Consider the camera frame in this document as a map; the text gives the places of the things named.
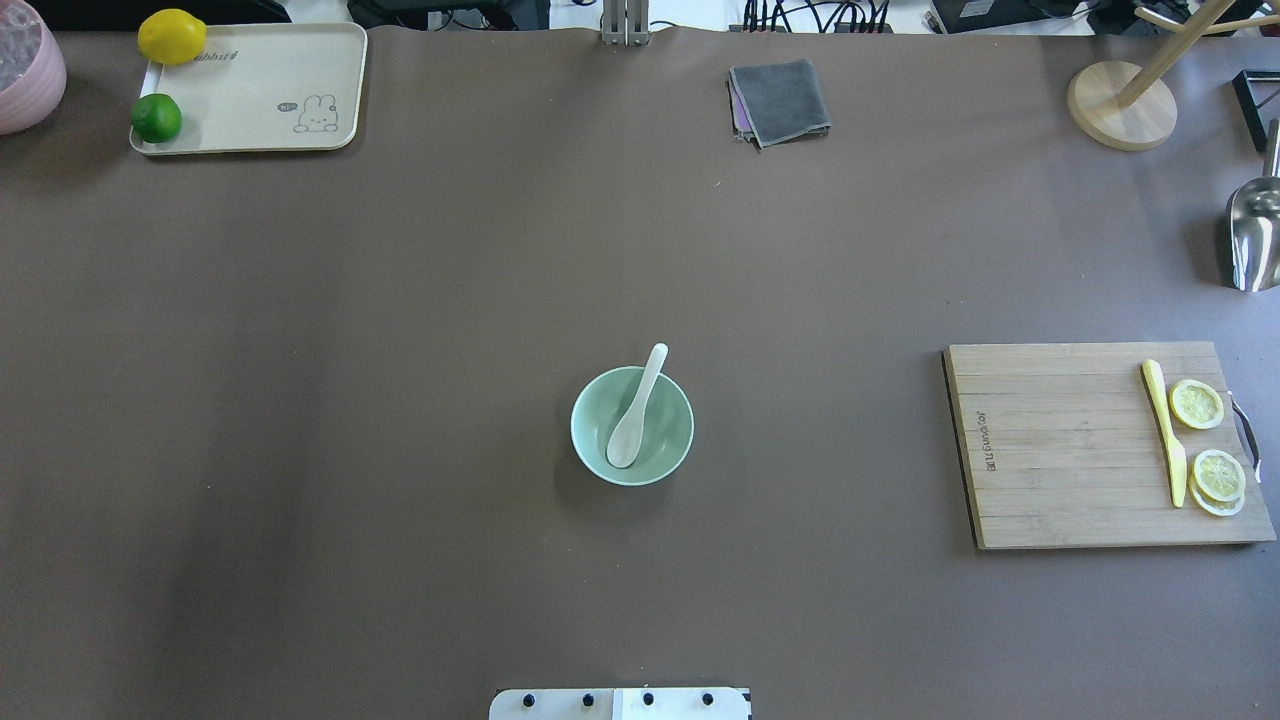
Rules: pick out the aluminium frame post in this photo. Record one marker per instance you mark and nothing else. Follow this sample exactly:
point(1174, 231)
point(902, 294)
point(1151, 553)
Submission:
point(625, 22)

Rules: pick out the bamboo cutting board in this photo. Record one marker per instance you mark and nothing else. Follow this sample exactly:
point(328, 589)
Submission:
point(1061, 449)

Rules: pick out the white mounting plate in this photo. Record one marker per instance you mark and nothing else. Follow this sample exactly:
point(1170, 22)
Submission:
point(672, 702)

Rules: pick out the lemon slice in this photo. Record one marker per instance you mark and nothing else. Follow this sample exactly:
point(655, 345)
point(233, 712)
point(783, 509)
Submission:
point(1196, 404)
point(1217, 475)
point(1215, 506)

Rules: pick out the metal scoop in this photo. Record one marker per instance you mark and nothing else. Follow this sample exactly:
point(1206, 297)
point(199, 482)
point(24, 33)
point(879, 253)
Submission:
point(1253, 222)

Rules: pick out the beige rabbit tray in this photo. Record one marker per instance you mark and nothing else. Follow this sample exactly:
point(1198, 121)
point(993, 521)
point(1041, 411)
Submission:
point(264, 87)

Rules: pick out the white ceramic spoon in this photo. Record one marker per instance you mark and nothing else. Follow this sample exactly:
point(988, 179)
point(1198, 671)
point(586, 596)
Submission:
point(626, 439)

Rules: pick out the folded grey cloth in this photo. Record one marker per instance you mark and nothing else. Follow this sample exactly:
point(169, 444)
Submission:
point(777, 103)

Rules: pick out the light green ceramic bowl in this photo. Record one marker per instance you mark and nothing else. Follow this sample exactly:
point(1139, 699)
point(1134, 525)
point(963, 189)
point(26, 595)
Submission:
point(669, 426)

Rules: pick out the yellow plastic knife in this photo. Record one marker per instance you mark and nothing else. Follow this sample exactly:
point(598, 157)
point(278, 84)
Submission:
point(1175, 454)

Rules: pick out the green lime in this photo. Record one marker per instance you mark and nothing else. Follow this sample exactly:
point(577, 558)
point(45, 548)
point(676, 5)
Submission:
point(156, 118)

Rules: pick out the wooden mug tree stand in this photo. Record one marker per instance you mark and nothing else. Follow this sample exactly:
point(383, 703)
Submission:
point(1129, 108)

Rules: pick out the pink bowl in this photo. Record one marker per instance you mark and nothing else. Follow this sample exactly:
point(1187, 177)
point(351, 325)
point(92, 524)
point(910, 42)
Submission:
point(33, 72)

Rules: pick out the yellow lemon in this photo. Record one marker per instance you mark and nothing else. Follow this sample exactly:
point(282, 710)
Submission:
point(171, 36)

